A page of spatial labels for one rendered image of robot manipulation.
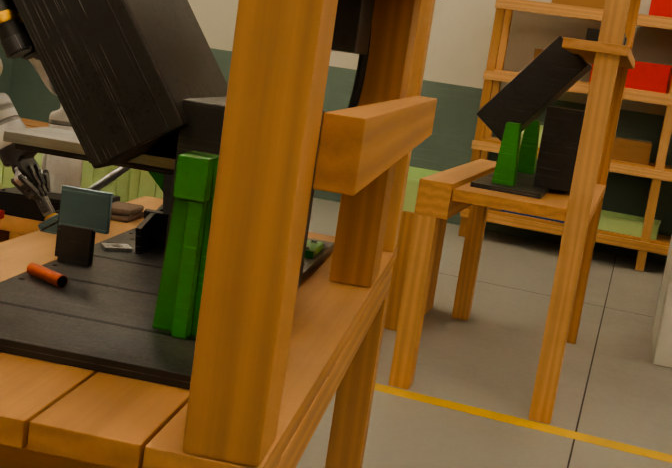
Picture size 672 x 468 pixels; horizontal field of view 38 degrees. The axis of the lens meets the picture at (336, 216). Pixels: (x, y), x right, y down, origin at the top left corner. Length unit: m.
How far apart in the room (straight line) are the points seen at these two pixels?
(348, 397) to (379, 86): 0.92
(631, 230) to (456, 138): 1.79
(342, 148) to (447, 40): 7.88
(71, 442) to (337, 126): 0.47
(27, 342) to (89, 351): 0.08
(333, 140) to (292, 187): 0.11
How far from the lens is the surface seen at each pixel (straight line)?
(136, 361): 1.36
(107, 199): 1.81
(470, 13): 8.96
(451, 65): 8.96
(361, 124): 1.11
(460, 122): 8.94
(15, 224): 2.49
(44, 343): 1.40
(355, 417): 2.58
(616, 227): 8.32
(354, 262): 2.03
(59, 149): 1.76
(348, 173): 1.12
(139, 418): 1.22
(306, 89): 1.03
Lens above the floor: 1.34
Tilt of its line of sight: 9 degrees down
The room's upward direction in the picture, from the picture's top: 8 degrees clockwise
